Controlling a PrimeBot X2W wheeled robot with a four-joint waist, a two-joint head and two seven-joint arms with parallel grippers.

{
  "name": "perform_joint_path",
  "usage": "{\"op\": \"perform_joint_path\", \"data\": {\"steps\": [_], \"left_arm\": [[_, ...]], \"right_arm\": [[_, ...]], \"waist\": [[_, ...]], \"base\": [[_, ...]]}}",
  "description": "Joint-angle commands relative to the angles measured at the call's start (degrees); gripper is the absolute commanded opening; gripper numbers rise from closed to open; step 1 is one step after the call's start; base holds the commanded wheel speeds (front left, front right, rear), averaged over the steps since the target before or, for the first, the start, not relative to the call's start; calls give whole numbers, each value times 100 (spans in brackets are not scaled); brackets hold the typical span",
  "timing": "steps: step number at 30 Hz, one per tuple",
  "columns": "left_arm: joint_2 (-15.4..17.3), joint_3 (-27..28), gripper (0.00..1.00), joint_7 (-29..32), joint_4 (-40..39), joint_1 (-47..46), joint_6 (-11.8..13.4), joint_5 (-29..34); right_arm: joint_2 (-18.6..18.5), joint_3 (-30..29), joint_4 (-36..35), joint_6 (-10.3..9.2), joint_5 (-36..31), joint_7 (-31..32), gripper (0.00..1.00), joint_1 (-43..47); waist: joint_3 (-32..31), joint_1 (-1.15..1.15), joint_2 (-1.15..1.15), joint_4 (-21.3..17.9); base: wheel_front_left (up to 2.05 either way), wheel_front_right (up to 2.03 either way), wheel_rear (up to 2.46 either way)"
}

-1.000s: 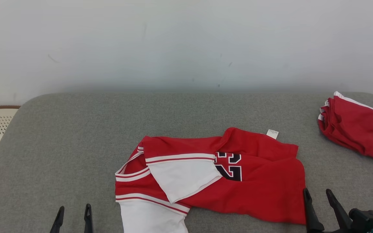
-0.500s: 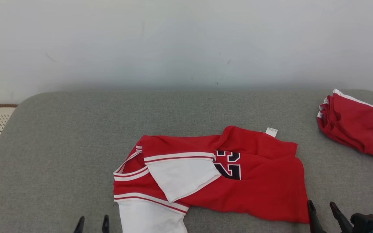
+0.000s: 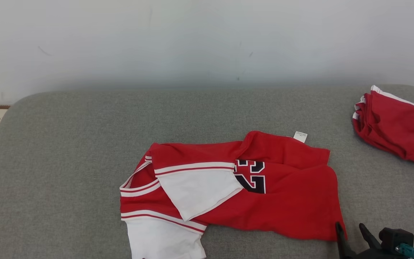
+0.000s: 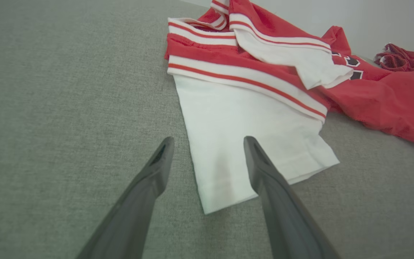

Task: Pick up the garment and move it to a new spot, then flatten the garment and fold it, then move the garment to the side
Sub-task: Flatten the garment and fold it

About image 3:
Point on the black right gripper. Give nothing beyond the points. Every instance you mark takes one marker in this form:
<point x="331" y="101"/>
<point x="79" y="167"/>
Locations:
<point x="394" y="237"/>

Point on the red and white jersey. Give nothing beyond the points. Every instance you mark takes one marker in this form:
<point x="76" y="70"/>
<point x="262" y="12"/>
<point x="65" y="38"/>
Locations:
<point x="293" y="201"/>

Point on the red shorts with white stripe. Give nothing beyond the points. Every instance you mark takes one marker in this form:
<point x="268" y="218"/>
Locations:
<point x="394" y="126"/>

